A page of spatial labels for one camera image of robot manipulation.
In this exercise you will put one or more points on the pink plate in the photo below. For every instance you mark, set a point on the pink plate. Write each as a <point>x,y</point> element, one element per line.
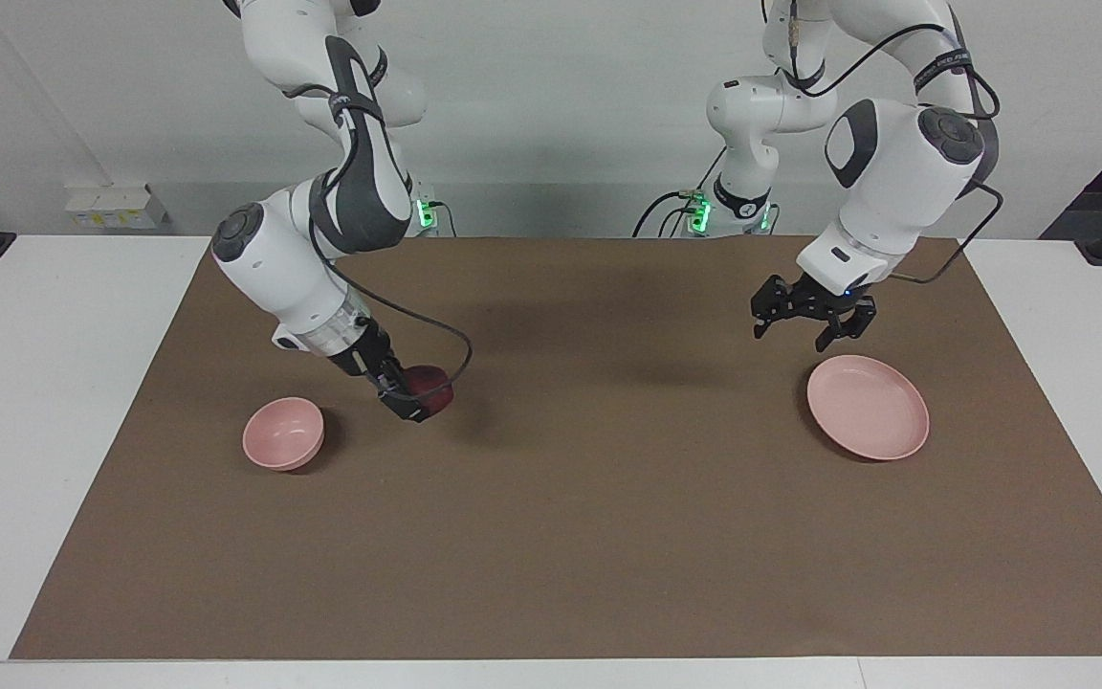
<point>867,407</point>

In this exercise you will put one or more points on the white wall socket box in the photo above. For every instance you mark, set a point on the white wall socket box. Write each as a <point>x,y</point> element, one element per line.
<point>116,208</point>

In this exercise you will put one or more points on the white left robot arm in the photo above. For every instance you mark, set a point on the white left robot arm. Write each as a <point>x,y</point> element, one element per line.
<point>886,163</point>

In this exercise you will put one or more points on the brown table mat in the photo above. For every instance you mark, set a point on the brown table mat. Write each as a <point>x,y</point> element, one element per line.
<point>589,536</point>

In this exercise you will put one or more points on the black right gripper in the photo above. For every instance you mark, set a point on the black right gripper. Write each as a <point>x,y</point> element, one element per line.
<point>362,354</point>

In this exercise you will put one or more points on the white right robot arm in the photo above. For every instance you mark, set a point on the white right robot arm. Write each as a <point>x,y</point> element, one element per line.
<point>302,258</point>

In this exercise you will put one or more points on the pink bowl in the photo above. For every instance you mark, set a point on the pink bowl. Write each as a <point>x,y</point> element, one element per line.
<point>283,435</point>

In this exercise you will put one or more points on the dark red apple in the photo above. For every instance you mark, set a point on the dark red apple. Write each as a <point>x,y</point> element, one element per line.
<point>429,385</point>

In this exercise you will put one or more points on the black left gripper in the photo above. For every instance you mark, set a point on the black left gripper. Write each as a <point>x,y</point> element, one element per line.
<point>824,295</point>

